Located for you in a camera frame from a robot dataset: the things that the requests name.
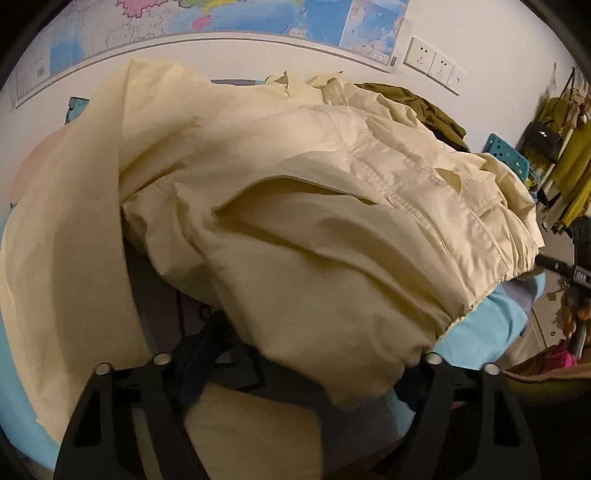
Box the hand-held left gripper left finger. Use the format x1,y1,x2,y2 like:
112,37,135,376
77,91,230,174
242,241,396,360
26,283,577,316
53,305,260,480

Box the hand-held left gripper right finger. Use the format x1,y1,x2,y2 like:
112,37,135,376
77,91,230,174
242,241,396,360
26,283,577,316
374,351,541,480

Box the cream yellow jacket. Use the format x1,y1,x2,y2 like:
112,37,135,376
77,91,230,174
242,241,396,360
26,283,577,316
0,60,546,480

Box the hanging yellow-green clothes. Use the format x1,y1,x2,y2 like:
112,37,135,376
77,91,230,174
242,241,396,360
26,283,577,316
538,95,591,234

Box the blue striped bed sheet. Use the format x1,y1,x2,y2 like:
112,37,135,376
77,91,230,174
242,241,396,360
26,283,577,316
0,78,548,472

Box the brown cloth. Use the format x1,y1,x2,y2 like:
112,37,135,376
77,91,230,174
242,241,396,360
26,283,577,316
503,348,591,384

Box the pink bag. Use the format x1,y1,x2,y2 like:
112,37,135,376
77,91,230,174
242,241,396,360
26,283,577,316
547,339,580,370

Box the brown braided doll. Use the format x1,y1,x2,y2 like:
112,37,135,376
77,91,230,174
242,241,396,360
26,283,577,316
561,281,589,337

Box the black tripod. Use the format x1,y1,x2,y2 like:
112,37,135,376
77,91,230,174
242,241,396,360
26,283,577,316
536,222,591,296

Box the blue plastic basket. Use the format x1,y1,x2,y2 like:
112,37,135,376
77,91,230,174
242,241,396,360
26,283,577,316
485,133,533,186

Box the pink cloth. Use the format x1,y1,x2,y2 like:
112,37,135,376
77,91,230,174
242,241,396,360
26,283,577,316
9,124,75,204

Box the black handbag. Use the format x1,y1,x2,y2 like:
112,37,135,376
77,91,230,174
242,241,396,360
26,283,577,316
519,121,566,162

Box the olive green garment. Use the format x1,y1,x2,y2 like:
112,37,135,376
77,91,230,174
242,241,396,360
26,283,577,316
355,82,472,153

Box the white wall switch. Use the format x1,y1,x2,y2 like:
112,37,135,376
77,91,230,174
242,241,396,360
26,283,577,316
445,65,467,95

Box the white wall socket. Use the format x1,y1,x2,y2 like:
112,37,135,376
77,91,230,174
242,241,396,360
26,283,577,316
404,37,437,75
428,52,455,86

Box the colourful wall map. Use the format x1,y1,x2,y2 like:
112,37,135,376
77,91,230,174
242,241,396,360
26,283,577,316
14,0,411,109

